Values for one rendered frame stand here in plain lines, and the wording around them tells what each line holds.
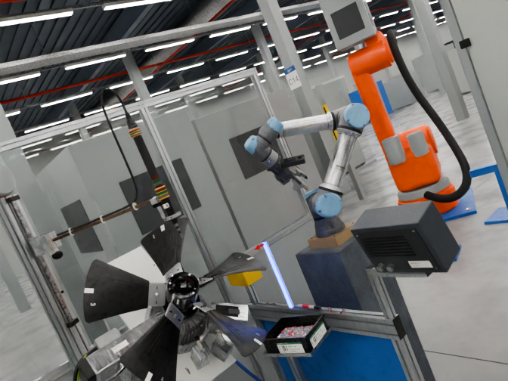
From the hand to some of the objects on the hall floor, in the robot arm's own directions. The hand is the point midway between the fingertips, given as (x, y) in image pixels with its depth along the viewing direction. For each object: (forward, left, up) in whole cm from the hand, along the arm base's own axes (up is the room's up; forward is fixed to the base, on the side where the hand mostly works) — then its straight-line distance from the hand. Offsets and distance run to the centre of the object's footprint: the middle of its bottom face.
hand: (307, 182), depth 214 cm
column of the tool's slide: (+103, -72, -134) cm, 184 cm away
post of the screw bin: (+52, +4, -134) cm, 143 cm away
